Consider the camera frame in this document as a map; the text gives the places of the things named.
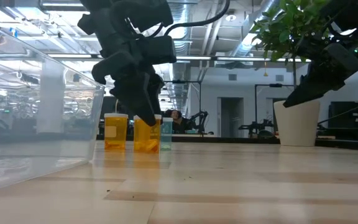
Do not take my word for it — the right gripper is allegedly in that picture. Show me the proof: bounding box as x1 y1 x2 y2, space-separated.
283 33 358 108

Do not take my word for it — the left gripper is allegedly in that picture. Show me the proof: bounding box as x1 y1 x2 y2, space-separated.
91 28 165 127

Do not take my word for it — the large orange pill bottle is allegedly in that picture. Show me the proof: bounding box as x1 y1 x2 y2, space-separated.
104 113 129 151
133 114 163 154

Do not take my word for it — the green pill bottle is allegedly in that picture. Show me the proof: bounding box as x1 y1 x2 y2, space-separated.
161 117 174 152

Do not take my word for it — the clear plastic bin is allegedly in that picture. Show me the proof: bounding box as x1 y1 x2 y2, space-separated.
0 17 106 194

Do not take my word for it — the white plant pot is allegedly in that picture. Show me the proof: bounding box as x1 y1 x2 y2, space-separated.
273 99 321 147

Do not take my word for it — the person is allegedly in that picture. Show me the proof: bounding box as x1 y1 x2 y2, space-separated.
165 108 195 135

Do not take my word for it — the black cabinet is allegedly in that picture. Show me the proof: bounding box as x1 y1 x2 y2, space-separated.
327 100 358 141

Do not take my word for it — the ceiling light strip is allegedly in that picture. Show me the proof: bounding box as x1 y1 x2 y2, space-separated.
47 53 358 65

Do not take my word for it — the green leafy plant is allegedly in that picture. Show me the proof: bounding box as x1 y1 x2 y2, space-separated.
249 0 338 90

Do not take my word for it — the background black robot station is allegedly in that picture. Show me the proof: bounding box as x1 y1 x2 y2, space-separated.
237 83 295 139

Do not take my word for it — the long black arm cable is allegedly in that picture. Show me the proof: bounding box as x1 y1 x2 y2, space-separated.
317 98 358 126

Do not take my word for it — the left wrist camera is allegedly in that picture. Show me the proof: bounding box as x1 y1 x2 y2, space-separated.
140 35 177 65

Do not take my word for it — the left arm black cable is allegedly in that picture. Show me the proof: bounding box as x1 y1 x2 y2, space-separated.
146 0 231 40

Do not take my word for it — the black aluminium table frame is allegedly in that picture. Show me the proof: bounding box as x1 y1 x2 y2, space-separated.
95 133 358 152

